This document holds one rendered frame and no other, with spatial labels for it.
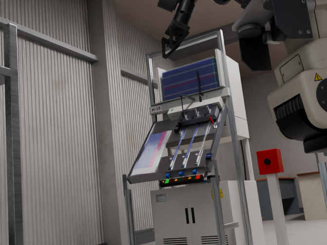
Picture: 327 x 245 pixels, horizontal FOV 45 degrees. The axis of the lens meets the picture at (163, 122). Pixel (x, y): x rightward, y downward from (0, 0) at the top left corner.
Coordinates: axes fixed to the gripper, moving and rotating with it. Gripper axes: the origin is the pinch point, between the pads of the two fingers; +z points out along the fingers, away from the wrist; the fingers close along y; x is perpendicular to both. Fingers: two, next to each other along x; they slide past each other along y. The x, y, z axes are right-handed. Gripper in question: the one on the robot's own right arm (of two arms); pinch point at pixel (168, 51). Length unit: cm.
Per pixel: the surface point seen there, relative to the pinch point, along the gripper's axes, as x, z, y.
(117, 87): -5, -96, -389
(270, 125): 370, -267, -729
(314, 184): 355, -103, -462
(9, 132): -35, 46, 0
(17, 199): -25, 62, 2
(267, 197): 344, -75, -586
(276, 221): 119, 24, -116
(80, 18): -86, -162, -384
